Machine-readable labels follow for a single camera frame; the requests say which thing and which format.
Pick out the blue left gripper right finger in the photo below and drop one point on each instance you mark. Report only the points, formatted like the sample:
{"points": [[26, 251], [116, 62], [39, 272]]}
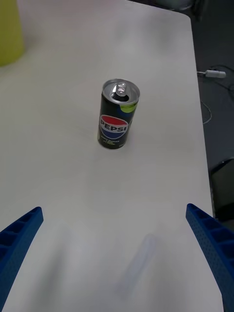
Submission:
{"points": [[214, 246]]}

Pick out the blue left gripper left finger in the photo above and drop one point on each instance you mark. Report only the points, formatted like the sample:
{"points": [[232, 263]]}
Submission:
{"points": [[17, 246]]}

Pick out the black drink can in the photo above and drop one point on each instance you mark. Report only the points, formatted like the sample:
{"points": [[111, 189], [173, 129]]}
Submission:
{"points": [[114, 122]]}

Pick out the black box on floor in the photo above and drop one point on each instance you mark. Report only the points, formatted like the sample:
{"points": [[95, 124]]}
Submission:
{"points": [[224, 190]]}

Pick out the yellow-green plastic bin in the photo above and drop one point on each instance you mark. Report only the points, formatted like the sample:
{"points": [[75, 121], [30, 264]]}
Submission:
{"points": [[9, 31]]}

